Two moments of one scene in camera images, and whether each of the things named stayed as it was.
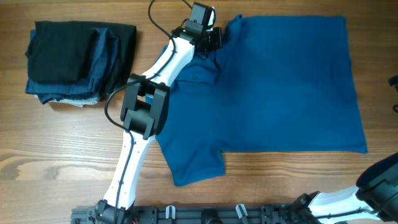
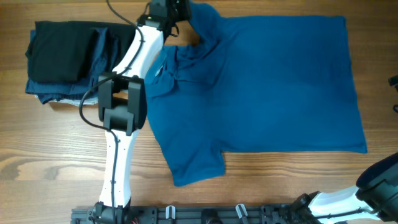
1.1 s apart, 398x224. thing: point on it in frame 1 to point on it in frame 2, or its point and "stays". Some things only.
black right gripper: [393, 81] stays
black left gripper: [217, 42] to [185, 10]
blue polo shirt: [275, 84] stays
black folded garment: [58, 51] stays
